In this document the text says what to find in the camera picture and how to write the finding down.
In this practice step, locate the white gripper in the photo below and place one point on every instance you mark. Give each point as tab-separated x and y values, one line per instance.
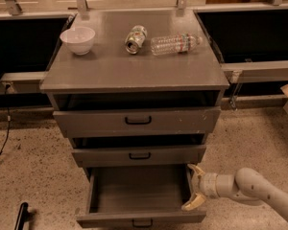
208	185

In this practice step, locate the grey bottom drawer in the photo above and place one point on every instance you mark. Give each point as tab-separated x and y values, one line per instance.
138	197

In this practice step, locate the grey drawer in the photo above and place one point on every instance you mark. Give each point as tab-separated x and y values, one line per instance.
138	197
137	122
137	156

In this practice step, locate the grey middle drawer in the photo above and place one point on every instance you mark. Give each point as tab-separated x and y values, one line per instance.
137	156

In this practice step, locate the grey drawer cabinet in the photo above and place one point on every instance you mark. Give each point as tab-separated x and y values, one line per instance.
109	78

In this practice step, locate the grey top drawer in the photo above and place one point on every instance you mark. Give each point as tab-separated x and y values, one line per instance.
137	122

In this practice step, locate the clear plastic water bottle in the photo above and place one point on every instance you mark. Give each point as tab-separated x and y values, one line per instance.
177	43

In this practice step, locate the crushed soda can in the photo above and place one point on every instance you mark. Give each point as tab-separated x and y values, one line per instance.
135	39

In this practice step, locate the black bar object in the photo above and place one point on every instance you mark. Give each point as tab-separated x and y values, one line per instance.
22	216

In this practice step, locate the white bowl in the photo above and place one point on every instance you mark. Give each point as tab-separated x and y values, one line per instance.
78	40

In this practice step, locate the metal railing post left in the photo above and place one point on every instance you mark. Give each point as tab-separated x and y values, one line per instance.
13	7

